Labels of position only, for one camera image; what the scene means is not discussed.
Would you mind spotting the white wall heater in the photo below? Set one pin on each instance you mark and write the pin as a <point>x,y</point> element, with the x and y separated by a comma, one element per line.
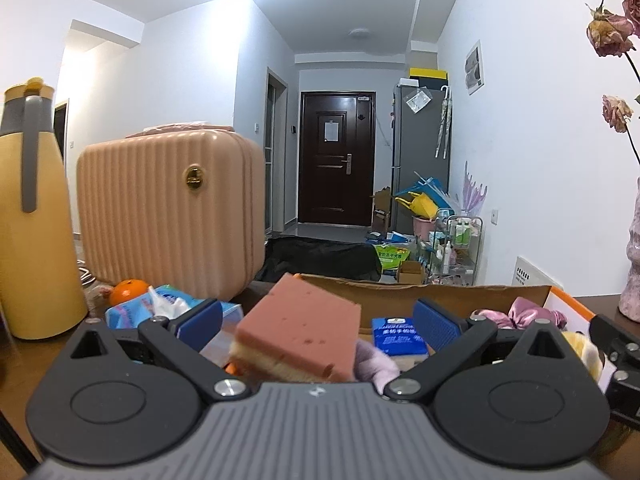
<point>527,274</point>

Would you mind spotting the dark brown entrance door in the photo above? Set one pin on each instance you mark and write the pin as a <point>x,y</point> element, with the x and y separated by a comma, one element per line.
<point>336,158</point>

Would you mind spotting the pink textured ceramic vase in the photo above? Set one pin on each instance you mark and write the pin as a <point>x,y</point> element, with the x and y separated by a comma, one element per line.
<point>630,298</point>

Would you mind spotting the pink layered sponge block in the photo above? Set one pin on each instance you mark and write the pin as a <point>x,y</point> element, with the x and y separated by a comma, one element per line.
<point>298,332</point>

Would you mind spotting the grey refrigerator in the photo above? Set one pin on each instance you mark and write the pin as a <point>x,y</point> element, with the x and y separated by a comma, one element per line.
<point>419,142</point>

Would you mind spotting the wall picture frame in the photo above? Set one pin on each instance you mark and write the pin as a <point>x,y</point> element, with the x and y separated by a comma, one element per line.
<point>473,69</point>

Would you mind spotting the orange fruit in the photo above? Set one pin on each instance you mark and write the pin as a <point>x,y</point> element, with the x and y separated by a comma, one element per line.
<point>127,290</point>

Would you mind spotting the yellow thermos jug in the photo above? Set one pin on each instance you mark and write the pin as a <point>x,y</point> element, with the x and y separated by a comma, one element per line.
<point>41,292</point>

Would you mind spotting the blue white small packet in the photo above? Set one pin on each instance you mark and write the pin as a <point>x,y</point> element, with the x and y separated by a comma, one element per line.
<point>397,337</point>

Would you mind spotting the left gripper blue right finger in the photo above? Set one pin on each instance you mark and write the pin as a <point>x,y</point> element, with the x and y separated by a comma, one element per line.
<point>456,344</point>

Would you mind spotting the yellow plush toy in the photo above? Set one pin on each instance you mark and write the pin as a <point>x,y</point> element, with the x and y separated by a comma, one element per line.
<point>587,352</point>

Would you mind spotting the orange cardboard pumpkin box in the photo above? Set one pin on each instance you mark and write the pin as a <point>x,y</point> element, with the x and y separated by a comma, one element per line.
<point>384,300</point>

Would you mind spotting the yellow shopping bag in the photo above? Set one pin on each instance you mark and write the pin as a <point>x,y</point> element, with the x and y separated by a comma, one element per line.
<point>419,204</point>

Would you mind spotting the metal wire storage cart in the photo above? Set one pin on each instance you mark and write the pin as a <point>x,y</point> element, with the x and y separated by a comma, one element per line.
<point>454,250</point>

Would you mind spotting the black bag on floor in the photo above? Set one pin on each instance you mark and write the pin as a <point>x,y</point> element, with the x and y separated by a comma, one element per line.
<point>330,258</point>

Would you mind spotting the pink bucket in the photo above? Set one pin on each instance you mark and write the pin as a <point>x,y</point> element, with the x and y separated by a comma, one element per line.
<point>425,229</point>

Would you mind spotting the yellow black box on fridge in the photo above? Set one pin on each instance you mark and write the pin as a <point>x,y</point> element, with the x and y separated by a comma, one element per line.
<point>418,72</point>

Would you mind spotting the blue tissue pack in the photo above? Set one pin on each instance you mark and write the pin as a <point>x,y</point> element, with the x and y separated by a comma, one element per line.
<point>150,309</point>

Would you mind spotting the pink ribbed suitcase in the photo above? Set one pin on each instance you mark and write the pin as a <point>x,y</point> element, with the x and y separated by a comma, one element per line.
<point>179,207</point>

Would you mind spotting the pink satin scrunchie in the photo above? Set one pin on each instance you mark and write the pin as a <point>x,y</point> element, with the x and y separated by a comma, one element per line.
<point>521,314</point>

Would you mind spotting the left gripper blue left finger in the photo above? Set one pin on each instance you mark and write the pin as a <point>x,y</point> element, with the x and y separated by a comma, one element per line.
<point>177,343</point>

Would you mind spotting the lilac fluffy scrunchie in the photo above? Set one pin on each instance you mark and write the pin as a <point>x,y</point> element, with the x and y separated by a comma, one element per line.
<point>372,365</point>

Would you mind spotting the small cardboard box on floor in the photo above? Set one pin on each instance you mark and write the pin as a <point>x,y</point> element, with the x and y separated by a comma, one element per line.
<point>410,272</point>

